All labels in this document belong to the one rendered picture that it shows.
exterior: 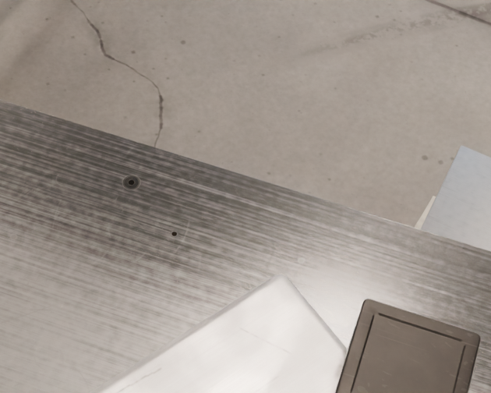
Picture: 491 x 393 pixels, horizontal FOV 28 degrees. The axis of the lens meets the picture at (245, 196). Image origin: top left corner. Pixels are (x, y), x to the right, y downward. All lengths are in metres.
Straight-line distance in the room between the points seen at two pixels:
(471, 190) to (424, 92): 1.20
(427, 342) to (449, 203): 0.86
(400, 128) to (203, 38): 0.54
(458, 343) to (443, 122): 2.02
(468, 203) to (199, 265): 0.34
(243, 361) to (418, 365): 0.07
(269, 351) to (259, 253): 0.77
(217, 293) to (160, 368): 0.74
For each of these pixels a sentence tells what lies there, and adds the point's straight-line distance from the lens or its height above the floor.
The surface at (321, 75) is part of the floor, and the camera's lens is 2.41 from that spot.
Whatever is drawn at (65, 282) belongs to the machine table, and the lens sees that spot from 1.13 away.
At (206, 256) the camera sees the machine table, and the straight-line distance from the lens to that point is 1.14.
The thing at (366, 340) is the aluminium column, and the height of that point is 1.50.
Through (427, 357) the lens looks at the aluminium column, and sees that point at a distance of 0.36.
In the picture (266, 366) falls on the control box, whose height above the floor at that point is 1.48.
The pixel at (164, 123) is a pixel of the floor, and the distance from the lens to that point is 2.29.
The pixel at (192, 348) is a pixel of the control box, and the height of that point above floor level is 1.48.
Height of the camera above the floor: 1.82
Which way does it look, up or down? 57 degrees down
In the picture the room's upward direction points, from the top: 5 degrees clockwise
